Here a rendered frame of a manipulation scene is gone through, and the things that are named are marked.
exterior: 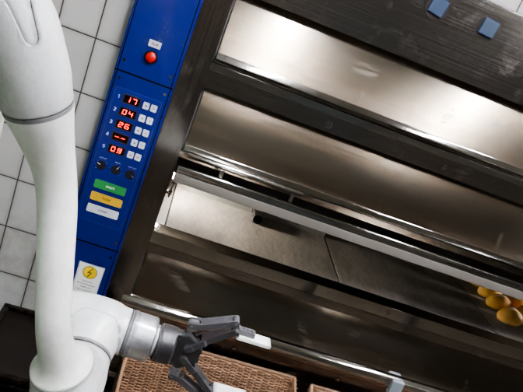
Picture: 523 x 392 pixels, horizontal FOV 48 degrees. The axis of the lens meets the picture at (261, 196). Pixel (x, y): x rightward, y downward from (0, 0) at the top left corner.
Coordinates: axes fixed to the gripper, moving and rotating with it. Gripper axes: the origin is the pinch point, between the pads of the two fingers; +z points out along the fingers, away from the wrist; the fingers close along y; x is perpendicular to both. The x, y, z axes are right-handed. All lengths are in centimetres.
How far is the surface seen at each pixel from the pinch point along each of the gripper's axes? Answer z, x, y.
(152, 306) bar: -21.8, -23.0, 7.5
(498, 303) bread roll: 100, -86, 3
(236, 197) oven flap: -9.8, -45.7, -16.9
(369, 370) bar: 34.7, -23.5, 7.2
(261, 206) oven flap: -2.8, -45.7, -16.8
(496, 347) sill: 90, -60, 8
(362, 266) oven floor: 46, -85, 6
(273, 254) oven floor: 11, -71, 6
